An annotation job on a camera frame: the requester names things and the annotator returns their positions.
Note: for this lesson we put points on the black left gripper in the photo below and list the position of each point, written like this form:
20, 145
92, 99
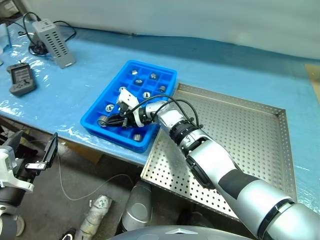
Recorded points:
26, 175

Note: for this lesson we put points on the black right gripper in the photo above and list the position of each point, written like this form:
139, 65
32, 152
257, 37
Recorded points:
124, 111

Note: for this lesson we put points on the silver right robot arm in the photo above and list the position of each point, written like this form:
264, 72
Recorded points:
212, 162

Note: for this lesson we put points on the blue compartment tray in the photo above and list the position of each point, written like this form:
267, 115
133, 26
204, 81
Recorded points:
155, 85

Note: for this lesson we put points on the grey perforated device box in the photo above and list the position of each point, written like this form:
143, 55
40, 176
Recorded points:
53, 45

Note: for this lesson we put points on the blue plastic table cover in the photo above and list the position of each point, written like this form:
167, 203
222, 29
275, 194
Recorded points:
87, 62

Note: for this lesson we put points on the black handheld controller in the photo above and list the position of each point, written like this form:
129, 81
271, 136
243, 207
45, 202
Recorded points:
21, 80

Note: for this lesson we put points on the grey rounded cylinder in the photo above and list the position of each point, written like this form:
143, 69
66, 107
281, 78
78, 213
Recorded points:
137, 207

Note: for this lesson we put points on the white wrapped bundle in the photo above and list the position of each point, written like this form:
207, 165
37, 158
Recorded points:
96, 212

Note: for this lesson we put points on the perforated metal tray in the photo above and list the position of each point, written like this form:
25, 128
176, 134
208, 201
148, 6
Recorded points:
237, 130

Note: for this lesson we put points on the grey robot torso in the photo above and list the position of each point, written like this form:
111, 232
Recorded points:
175, 233

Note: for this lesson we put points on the brown cardboard mat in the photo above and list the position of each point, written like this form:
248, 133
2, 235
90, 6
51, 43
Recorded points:
314, 75

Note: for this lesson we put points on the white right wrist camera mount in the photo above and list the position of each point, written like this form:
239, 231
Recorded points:
127, 98

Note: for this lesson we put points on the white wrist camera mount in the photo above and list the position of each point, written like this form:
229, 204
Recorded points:
127, 98
6, 162

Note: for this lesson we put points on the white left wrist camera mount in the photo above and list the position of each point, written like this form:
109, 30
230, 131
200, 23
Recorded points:
6, 162

